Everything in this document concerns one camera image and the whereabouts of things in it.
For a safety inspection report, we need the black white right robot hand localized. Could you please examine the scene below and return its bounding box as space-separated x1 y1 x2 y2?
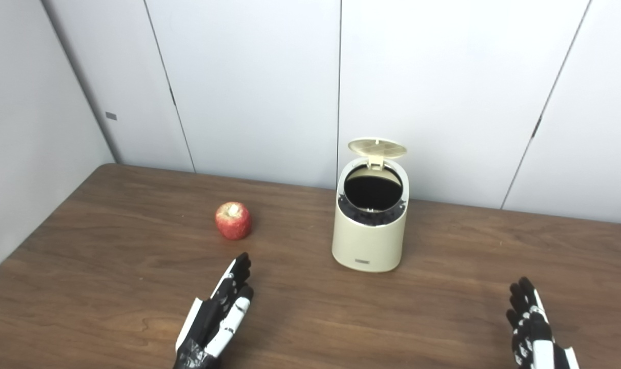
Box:
506 277 580 369

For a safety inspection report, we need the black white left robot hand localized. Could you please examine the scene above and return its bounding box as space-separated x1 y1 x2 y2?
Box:
173 252 254 369

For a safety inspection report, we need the red apple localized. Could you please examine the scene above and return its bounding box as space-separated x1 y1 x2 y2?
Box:
215 201 253 240

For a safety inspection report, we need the cream round bin lid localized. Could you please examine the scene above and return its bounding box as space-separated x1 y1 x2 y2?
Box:
348 137 408 170

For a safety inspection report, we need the cream-colored bin body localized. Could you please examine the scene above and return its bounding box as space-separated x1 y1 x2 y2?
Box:
332 156 409 273

